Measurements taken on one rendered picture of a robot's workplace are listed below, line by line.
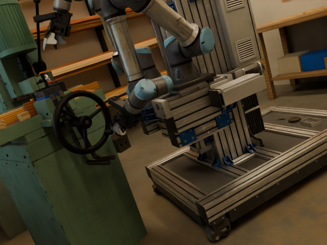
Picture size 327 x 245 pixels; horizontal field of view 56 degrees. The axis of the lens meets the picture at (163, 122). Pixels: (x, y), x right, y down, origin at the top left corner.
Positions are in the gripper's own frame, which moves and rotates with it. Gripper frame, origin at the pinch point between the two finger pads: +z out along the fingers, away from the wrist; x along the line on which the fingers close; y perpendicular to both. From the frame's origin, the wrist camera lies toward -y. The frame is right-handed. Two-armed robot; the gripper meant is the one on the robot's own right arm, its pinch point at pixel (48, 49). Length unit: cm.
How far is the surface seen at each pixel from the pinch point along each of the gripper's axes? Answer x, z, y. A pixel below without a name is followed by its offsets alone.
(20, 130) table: -24.8, 34.0, 4.2
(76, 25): 224, -3, -61
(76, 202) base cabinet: -17, 66, 34
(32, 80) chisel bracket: -2.9, 16.7, -3.7
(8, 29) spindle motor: -6.3, -4.2, -17.8
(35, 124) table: -19.3, 31.8, 8.2
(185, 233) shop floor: -1, 77, 95
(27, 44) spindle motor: -2.8, 0.4, -9.1
